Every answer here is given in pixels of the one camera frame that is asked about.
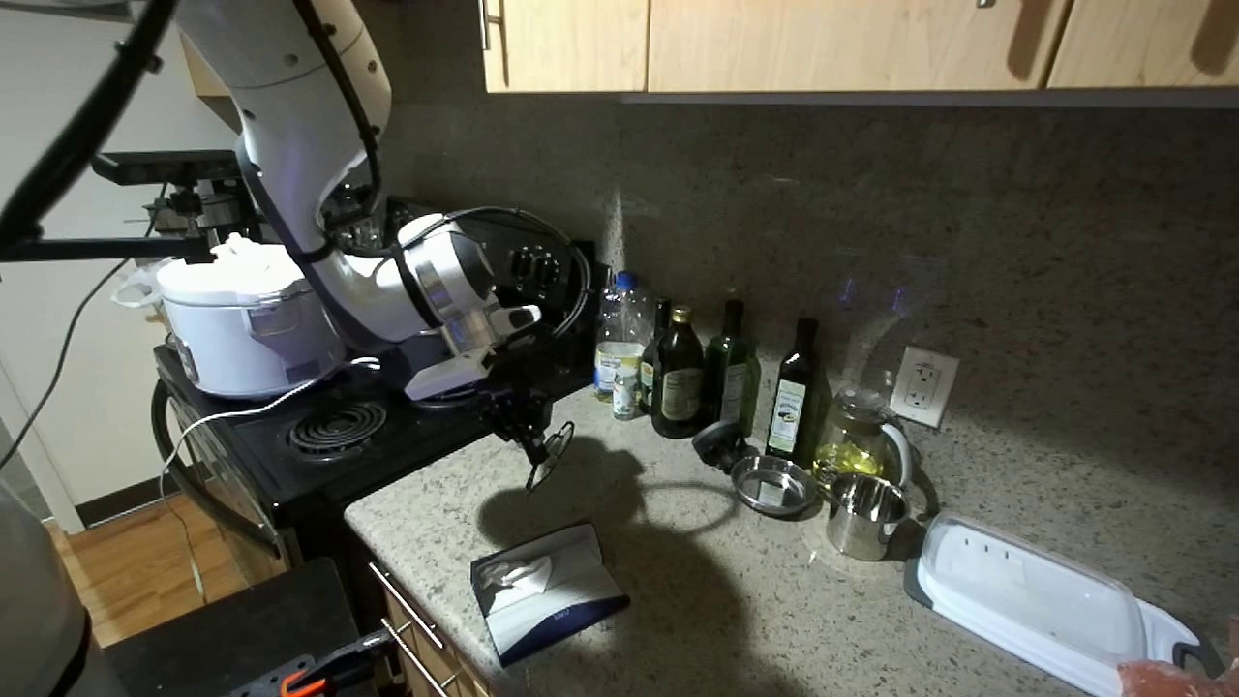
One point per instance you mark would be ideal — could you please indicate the white rice cooker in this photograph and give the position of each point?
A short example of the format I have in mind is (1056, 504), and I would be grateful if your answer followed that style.
(220, 336)

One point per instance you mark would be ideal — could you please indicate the navy blue eyeglasses case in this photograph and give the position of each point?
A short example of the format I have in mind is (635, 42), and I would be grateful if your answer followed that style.
(548, 593)

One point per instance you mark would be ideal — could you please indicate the orange plastic bag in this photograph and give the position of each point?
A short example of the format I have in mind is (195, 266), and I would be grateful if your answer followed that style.
(1183, 671)

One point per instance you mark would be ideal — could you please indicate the black framed eyeglasses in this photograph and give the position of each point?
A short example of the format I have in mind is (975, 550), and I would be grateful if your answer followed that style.
(559, 448)

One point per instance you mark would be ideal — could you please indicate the large plastic oil bottle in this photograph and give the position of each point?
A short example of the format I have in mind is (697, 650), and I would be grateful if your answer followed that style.
(624, 323)

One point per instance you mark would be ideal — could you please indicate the white plastic tray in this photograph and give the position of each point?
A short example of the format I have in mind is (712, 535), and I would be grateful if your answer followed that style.
(1033, 600)

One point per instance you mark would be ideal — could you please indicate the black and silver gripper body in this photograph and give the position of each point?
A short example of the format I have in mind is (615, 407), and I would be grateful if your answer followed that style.
(522, 406)

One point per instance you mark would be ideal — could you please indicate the white wall outlet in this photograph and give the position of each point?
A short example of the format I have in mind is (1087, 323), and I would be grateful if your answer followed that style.
(925, 385)

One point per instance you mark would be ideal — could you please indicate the glass oil cruet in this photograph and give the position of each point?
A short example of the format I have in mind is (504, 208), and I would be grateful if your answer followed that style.
(859, 451)

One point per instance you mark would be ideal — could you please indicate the small spice jar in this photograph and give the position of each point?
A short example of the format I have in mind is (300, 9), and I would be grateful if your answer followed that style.
(624, 391)

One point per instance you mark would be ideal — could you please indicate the black camera boom bar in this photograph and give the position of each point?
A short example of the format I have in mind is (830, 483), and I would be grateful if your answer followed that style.
(92, 248)

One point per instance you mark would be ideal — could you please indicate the olive oil bottle gold cap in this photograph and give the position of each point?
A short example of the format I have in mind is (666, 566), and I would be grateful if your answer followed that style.
(681, 389)

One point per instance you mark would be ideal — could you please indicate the black stove top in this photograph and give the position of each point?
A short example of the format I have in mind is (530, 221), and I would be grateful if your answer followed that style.
(256, 407)

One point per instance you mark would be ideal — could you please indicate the steel bowl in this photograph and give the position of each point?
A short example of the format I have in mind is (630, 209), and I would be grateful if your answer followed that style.
(777, 489)

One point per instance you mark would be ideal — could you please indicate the black stove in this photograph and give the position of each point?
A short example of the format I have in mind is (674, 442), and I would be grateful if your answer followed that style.
(333, 451)
(256, 407)

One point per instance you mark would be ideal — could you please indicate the tall dark bottle white label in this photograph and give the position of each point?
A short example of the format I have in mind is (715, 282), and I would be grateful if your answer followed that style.
(793, 407)

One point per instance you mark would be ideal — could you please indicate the black camera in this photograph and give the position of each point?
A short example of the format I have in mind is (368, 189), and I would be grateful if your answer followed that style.
(155, 164)

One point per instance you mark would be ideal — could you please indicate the dark wine bottle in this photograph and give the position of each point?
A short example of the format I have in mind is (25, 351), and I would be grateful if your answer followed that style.
(652, 344)

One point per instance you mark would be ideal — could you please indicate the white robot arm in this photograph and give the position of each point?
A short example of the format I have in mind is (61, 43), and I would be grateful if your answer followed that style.
(297, 116)

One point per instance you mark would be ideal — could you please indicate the wooden upper cabinets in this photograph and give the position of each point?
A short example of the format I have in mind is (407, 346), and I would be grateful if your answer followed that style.
(838, 43)

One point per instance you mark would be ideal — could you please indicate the black round lid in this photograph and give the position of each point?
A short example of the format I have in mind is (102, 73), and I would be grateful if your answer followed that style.
(719, 448)

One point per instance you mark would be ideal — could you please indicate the black tool box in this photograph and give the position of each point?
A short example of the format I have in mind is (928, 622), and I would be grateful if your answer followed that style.
(235, 639)

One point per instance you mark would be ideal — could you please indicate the green glass bottle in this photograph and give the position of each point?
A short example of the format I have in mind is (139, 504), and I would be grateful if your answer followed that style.
(735, 381)

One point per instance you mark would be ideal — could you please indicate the wooden cabinet panel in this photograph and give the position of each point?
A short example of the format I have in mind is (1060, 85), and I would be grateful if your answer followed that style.
(412, 660)

